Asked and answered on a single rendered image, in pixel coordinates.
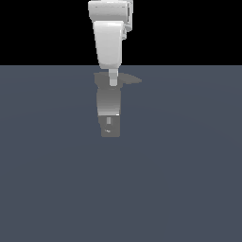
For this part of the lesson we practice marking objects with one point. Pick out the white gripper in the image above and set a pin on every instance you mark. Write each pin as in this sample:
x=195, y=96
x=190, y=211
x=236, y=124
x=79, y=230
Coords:
x=108, y=44

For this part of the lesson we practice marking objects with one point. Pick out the grey faucet body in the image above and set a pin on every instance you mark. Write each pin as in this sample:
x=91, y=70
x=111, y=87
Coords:
x=109, y=107

